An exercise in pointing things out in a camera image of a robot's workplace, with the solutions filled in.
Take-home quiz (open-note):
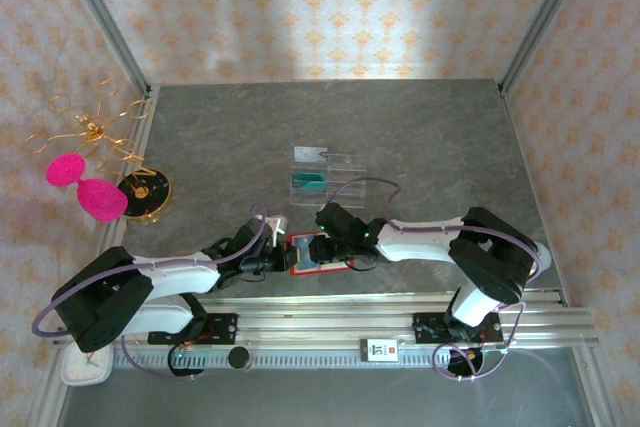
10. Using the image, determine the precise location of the light turquoise credit card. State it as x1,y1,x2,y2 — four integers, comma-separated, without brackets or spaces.
293,233,321,271

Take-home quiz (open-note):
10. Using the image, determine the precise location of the red card holder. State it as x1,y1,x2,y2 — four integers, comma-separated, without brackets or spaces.
288,231,357,278

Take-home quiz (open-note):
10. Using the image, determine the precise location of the dark teal credit card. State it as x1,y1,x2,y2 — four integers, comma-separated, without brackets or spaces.
290,171,329,194

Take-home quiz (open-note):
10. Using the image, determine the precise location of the clear acrylic card stand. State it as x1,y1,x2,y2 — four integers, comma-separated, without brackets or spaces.
288,145,367,211

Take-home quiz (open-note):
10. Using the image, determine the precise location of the white credit card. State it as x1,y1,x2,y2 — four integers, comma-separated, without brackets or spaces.
293,145,330,163

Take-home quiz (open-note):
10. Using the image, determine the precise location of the black round knob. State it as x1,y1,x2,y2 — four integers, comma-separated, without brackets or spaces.
228,345,253,371

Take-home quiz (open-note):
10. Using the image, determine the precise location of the white red label tag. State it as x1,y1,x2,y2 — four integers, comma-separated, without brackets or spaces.
360,338,400,363

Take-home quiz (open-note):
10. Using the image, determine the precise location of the white square clock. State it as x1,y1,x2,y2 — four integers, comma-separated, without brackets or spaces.
60,346,115,387

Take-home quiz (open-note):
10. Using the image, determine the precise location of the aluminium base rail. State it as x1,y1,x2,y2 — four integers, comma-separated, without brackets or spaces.
52,289,601,351

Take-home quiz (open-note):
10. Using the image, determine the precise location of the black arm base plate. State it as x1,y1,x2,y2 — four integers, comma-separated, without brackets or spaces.
410,311,504,347
148,312,240,347

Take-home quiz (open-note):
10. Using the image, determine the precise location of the grey slotted cable duct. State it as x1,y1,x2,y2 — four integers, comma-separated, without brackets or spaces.
112,345,509,372

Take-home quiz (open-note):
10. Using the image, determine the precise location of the gold wire tree black base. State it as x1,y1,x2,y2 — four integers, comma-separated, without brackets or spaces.
22,79,174,224

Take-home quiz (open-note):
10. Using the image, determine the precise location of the aluminium side rail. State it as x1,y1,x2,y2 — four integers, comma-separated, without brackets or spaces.
74,84,161,308

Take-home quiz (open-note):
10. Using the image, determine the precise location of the aluminium frame post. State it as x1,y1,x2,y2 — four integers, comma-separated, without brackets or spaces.
498,0,596,98
52,0,154,98

